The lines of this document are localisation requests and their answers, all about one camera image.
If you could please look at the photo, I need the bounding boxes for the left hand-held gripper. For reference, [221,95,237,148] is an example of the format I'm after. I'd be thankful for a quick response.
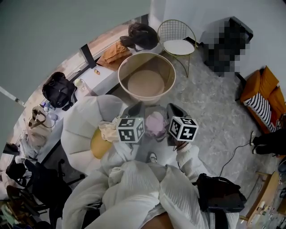
[117,102,146,144]

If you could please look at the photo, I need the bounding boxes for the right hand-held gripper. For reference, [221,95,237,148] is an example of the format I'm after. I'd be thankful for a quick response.
[166,102,199,143]

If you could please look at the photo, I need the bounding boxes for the cream clothes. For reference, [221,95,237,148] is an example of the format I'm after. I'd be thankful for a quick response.
[98,116,122,143]

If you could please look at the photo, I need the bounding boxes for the pink clothes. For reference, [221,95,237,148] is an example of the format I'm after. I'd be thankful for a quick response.
[144,111,170,137]

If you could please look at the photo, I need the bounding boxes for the large beige round basket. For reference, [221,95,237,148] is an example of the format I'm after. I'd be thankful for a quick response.
[118,52,177,105]

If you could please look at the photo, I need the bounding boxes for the person's right forearm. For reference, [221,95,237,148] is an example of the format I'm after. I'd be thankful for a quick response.
[175,142,212,178]

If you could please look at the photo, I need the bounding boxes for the person's left forearm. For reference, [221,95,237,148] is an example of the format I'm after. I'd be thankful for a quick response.
[100,140,146,172]

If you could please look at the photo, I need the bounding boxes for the grey cushion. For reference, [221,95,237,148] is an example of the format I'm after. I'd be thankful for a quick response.
[97,94,130,123]

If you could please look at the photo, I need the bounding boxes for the person's shoe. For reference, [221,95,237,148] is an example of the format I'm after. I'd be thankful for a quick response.
[146,151,158,164]

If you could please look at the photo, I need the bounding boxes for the yellow cushion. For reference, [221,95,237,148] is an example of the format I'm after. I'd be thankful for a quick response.
[90,128,113,160]

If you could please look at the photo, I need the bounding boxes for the white shell armchair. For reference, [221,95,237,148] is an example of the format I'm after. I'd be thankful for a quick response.
[60,94,129,175]

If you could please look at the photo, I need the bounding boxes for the person's white sweater torso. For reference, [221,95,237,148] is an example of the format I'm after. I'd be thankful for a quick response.
[62,160,240,229]

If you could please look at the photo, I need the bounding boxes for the clear plastic bottle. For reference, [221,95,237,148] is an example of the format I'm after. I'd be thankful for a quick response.
[74,78,87,92]

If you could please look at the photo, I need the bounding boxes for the black waist bag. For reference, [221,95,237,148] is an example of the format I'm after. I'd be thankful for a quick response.
[196,173,247,213]

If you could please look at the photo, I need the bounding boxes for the orange-brown folded garment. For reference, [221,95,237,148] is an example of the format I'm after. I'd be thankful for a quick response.
[96,41,133,72]

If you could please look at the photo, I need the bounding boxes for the clear water bottle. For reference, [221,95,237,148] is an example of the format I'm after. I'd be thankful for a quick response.
[43,106,59,122]

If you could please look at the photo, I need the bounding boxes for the black white striped cushion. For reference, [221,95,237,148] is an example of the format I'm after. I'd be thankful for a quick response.
[243,92,277,133]

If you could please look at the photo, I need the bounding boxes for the black backpack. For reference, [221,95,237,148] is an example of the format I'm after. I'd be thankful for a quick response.
[42,72,78,111]

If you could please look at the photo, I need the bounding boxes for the beige tote bag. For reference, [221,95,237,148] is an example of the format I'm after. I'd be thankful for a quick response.
[27,106,54,147]

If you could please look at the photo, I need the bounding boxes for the dark brown jacket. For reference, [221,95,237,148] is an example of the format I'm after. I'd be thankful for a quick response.
[119,22,160,51]

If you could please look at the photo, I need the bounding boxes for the orange sofa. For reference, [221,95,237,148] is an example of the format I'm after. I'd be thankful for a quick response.
[240,65,286,135]

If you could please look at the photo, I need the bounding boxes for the black office chair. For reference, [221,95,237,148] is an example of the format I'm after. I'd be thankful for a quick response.
[23,158,86,225]

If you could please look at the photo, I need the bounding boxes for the wooden table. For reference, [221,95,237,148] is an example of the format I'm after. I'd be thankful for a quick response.
[240,171,286,229]

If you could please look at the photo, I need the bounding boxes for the black cable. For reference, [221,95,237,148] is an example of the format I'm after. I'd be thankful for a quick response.
[219,141,253,178]

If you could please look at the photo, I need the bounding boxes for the gold wire chair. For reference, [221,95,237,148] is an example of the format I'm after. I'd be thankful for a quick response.
[157,19,198,78]

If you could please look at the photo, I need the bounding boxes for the black window post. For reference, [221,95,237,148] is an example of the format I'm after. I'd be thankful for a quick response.
[79,44,97,70]

